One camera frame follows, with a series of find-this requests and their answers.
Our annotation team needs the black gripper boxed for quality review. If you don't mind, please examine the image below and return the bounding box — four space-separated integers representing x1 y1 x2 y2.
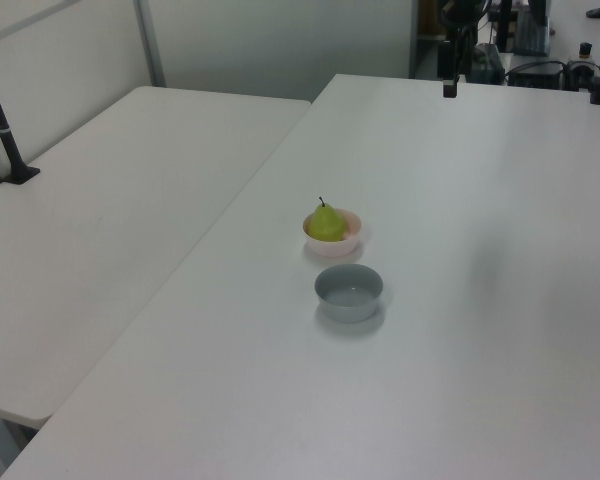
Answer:
438 0 487 99

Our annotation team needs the green pear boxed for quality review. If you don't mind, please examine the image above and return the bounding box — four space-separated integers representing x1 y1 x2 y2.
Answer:
306 196 347 243

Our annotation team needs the pink bowl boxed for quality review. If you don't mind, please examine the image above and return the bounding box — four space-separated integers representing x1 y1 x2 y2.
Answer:
301 208 363 258

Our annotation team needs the grey bowl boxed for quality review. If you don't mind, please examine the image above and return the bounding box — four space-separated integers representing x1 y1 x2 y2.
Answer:
313 263 385 324

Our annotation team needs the black vertical pole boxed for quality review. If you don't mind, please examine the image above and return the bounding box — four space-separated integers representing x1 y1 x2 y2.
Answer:
496 0 514 52

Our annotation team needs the black equipment box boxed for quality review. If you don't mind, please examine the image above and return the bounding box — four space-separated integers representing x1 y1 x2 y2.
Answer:
504 59 567 92

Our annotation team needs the black keyboard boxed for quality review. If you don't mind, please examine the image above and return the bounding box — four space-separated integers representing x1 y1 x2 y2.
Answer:
511 8 552 57

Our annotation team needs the white side table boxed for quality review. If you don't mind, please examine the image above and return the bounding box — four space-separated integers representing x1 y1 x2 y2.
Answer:
0 85 313 430

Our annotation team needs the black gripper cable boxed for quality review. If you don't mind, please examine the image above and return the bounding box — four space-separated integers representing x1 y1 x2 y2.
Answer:
451 19 476 84

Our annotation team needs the grey metal partition post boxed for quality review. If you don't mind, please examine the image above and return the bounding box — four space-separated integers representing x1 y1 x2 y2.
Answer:
132 0 167 89

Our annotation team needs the black camera stand pole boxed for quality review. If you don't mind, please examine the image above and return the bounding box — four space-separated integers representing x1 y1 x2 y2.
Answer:
0 43 42 187

